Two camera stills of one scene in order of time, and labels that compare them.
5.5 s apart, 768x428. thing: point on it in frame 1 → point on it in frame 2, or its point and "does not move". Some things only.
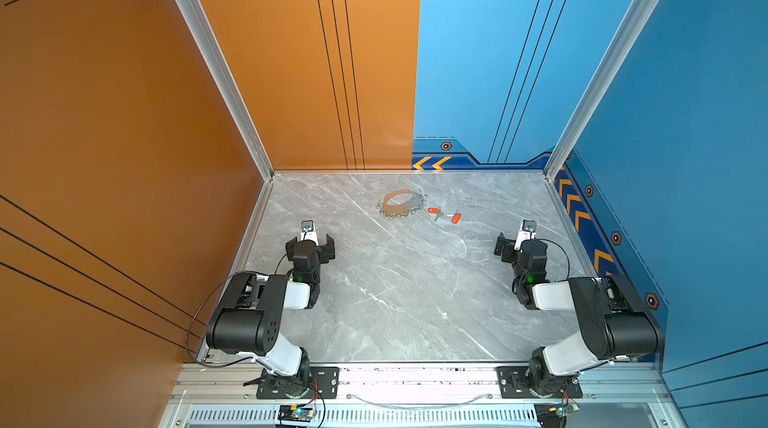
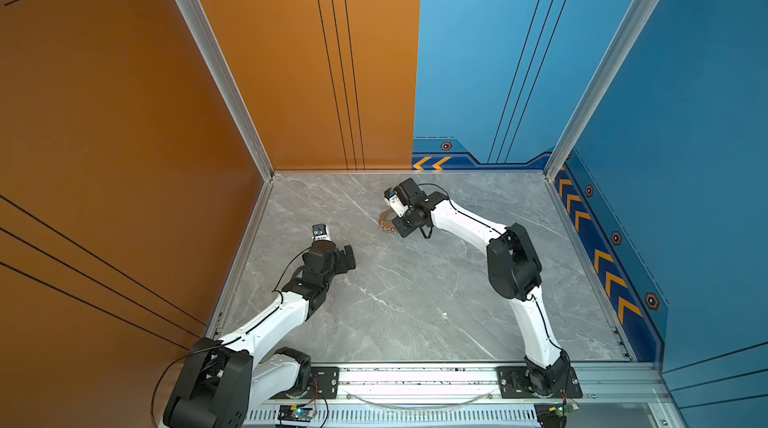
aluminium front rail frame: [224, 395] does not move
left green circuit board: [295, 413] does not move
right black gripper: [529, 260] → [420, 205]
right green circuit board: [567, 407] does not move
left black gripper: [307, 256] → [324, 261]
